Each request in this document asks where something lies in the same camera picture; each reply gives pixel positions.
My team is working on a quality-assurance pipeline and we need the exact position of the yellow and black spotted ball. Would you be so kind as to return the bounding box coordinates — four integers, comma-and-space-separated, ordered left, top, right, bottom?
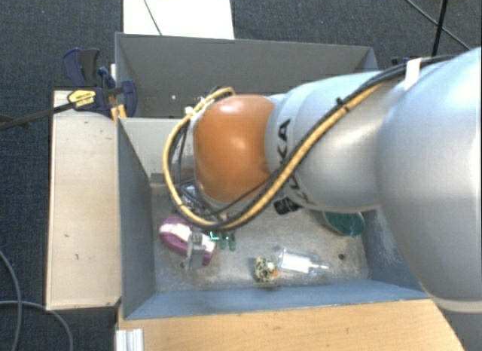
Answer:
253, 255, 280, 283

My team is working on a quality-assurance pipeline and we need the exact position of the black cylinder on white bracket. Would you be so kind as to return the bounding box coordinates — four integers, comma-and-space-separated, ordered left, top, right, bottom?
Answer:
273, 194, 303, 215

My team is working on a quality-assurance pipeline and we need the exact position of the purple and white toy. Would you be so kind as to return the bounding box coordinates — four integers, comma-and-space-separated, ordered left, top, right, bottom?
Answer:
158, 216, 217, 267

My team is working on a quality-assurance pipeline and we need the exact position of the dark green round object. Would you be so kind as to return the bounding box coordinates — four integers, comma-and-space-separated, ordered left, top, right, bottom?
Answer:
322, 209, 367, 238

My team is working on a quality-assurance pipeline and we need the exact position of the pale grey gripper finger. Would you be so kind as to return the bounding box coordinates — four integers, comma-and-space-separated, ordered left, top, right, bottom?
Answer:
180, 231, 197, 271
193, 232, 207, 268

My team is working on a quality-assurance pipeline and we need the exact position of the pale wood board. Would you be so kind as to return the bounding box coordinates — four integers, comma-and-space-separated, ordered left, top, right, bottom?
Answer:
44, 89, 124, 311

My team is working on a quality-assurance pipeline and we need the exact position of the grey metal bin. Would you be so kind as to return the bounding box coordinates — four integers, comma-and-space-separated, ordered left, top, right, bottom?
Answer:
114, 32, 431, 322

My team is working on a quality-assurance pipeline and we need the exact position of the clear plastic bottle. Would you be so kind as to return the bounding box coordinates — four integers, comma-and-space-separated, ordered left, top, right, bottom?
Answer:
275, 246, 333, 277

